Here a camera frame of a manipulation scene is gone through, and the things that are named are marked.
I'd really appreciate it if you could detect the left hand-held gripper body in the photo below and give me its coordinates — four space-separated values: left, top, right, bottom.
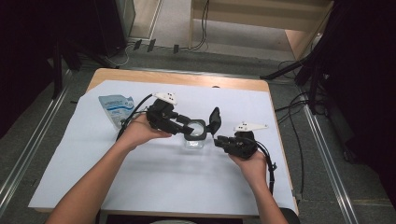
146 91 180 133

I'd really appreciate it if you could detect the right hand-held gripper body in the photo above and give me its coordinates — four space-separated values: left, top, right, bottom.
224 121 269 161

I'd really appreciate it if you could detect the clear container with black lid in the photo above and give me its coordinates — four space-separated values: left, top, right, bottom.
183 106 222 149

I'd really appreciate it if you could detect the blue and white pouch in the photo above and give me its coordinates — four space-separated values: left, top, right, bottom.
98 94 136 129

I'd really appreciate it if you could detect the person's left hand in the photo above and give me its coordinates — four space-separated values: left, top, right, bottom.
120 113 172 151

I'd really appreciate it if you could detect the person's right hand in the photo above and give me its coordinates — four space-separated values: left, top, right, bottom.
228 151 269 189

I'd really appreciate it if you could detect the wooden table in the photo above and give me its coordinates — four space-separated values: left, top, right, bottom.
27 67 300 218

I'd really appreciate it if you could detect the white paper sheet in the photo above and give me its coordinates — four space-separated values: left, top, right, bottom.
27 79 297 217

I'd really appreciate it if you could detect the black chair armrest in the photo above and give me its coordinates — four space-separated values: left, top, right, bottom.
279 209 302 224

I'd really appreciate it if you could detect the white rounded object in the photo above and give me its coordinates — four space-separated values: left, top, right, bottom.
148 218 191 224

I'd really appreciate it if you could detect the dark grey cabinet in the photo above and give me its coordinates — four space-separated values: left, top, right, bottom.
92 0 136 57

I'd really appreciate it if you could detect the black tripod stand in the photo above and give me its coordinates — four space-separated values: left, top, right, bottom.
260 46 331 116

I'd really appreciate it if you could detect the black metal stand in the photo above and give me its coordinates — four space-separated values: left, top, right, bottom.
46 36 120 101

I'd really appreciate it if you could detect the light wooden shelf unit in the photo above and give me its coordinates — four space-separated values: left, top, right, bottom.
188 0 335 62

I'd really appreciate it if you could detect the dark curtain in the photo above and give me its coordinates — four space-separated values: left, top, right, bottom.
0 0 104 138
323 0 396 206

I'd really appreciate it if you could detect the left hand-held gripper cable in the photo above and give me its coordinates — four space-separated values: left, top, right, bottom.
115 92 155 142

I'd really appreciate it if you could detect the hand-held gripper cable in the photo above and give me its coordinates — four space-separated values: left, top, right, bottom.
255 140 278 195
115 92 155 142

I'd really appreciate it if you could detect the right hand-held gripper cable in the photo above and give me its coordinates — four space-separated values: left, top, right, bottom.
255 140 278 195

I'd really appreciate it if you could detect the black floor cable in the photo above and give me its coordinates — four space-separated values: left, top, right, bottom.
274 60 312 200

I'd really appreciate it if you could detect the white floor cable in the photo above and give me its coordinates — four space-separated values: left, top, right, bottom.
104 43 138 68

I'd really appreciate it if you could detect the metal floor rail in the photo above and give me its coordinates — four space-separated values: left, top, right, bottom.
0 69 73 216
298 92 359 224

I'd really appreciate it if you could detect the black hanging cable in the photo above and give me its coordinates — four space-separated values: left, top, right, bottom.
190 0 210 51

